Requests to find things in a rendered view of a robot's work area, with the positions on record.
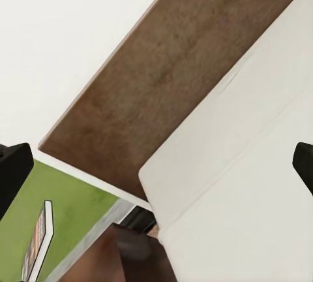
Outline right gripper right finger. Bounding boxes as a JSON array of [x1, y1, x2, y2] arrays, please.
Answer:
[[292, 142, 313, 195]]

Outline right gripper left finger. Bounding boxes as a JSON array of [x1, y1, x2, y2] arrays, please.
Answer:
[[0, 142, 34, 221]]

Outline hardback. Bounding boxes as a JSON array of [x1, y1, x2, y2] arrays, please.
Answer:
[[22, 200, 55, 282]]

